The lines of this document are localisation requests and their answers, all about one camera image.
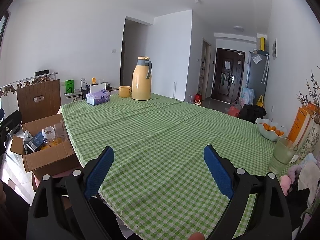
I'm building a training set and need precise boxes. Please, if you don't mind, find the yellow snack bag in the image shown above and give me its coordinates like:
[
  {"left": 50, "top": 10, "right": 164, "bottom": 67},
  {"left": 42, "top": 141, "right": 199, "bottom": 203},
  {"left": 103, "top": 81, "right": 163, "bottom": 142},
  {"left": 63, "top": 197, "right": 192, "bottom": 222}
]
[{"left": 40, "top": 137, "right": 65, "bottom": 150}]

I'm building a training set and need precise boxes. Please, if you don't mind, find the dark blue pet supplement box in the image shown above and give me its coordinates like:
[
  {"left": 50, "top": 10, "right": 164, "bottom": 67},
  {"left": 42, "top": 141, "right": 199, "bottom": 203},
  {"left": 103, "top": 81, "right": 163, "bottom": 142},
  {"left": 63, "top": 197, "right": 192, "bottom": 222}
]
[{"left": 26, "top": 132, "right": 44, "bottom": 154}]

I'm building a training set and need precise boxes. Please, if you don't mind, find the clear plastic packaging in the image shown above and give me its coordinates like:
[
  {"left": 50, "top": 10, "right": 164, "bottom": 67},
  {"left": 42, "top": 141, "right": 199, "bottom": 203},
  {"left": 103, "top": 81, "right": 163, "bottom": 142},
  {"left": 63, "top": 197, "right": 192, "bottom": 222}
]
[{"left": 42, "top": 122, "right": 67, "bottom": 143}]

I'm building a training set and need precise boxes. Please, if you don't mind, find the right hand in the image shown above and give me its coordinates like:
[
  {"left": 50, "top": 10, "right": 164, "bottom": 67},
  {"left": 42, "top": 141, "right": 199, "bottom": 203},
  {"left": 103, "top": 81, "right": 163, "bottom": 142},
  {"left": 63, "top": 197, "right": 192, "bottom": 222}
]
[{"left": 188, "top": 232, "right": 205, "bottom": 240}]

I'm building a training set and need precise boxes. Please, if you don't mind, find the cardboard box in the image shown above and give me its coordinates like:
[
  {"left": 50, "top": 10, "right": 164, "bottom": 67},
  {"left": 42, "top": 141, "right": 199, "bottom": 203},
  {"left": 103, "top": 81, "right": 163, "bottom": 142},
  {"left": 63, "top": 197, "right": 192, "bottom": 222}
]
[{"left": 10, "top": 114, "right": 80, "bottom": 180}]

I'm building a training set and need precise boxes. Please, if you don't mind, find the glass cup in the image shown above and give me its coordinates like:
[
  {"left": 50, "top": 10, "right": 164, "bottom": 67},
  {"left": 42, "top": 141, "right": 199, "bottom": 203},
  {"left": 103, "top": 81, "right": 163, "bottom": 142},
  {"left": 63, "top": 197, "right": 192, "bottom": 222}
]
[{"left": 268, "top": 137, "right": 298, "bottom": 174}]

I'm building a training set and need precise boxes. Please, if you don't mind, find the bowl of oranges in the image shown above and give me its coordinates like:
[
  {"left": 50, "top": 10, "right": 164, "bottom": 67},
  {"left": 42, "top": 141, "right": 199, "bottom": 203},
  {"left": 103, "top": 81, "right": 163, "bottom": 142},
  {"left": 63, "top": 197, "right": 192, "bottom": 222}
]
[{"left": 255, "top": 118, "right": 288, "bottom": 141}]

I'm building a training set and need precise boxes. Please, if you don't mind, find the black bag on floor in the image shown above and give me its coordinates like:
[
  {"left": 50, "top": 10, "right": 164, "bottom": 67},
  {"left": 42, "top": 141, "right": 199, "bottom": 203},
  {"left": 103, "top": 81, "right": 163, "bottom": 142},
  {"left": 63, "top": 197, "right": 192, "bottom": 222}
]
[{"left": 239, "top": 105, "right": 267, "bottom": 124}]

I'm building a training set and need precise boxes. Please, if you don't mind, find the green checked tablecloth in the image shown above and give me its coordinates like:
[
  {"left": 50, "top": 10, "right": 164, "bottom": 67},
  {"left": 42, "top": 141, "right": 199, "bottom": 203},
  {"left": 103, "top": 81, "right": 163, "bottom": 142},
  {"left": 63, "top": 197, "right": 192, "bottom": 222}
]
[{"left": 60, "top": 94, "right": 276, "bottom": 239}]

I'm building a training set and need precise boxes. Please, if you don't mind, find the brown wooden chair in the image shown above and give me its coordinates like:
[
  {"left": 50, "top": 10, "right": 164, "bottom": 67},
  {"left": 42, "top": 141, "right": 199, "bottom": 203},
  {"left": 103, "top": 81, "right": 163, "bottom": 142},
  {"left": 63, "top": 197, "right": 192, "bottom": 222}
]
[{"left": 16, "top": 79, "right": 61, "bottom": 124}]

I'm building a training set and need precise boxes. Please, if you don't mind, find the orange paper bag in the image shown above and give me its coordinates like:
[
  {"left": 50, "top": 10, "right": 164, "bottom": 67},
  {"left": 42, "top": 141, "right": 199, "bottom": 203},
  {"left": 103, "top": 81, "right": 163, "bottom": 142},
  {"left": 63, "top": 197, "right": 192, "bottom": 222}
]
[{"left": 287, "top": 103, "right": 316, "bottom": 147}]

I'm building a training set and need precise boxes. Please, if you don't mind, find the low side table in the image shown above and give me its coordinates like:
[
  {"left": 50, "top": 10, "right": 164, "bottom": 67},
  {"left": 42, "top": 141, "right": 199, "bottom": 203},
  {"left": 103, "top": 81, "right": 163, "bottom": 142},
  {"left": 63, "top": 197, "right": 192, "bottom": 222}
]
[{"left": 65, "top": 79, "right": 119, "bottom": 102}]

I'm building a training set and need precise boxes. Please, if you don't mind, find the purple tissue box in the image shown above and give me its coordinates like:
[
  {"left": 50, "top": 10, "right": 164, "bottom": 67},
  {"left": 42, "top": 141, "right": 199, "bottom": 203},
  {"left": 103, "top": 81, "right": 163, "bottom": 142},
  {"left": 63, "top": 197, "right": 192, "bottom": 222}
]
[{"left": 86, "top": 83, "right": 111, "bottom": 106}]

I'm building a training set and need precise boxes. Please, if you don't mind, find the drying rack with plants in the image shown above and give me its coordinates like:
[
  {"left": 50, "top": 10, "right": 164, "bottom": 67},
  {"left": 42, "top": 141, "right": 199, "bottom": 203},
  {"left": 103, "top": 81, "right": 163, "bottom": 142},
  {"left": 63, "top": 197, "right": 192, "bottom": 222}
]
[{"left": 1, "top": 72, "right": 58, "bottom": 96}]

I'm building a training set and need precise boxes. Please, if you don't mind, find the yellow round tin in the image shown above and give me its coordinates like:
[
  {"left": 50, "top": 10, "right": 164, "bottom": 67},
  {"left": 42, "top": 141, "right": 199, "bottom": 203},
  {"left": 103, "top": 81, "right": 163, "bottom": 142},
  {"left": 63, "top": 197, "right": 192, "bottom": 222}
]
[{"left": 118, "top": 86, "right": 131, "bottom": 98}]

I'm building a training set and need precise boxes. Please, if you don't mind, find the dark entrance door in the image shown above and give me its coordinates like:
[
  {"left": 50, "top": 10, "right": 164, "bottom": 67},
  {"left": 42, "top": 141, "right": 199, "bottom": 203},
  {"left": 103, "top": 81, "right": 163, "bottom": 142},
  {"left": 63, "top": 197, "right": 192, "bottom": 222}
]
[{"left": 211, "top": 48, "right": 245, "bottom": 103}]

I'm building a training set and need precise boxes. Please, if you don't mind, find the yellow thermos jug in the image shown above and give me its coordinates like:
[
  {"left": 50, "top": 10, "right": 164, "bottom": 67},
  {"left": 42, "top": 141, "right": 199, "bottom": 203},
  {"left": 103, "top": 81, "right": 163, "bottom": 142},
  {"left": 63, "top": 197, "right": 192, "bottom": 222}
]
[{"left": 131, "top": 56, "right": 152, "bottom": 101}]

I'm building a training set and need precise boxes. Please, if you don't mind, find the grey refrigerator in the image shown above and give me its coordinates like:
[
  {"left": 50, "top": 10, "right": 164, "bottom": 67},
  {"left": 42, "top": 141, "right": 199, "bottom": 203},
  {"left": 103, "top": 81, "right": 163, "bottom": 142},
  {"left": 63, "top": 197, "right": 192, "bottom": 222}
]
[{"left": 246, "top": 49, "right": 268, "bottom": 105}]

